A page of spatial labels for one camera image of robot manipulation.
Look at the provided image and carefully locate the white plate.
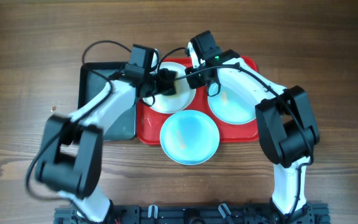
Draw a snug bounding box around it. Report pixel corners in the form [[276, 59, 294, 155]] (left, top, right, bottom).
[[142, 62, 196, 114]]

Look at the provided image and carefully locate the light blue plate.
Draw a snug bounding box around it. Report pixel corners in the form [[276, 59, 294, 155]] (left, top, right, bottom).
[[159, 110, 220, 166]]

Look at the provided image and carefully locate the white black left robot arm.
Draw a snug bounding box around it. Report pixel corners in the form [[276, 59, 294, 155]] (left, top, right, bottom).
[[27, 68, 177, 223]]

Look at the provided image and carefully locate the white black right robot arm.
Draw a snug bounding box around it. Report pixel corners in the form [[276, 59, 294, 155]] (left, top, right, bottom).
[[186, 46, 320, 223]]

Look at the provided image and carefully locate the red plastic tray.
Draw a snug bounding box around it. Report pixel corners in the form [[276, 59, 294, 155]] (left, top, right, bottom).
[[136, 55, 260, 146]]

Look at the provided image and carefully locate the black water tray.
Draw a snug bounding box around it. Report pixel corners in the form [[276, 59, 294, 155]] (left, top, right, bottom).
[[78, 62, 136, 141]]

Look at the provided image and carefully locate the mint green plate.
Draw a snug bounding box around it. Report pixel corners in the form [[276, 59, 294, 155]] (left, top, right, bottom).
[[206, 78, 256, 125]]

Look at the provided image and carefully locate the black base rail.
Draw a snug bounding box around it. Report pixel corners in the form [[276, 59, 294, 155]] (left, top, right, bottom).
[[53, 203, 331, 224]]

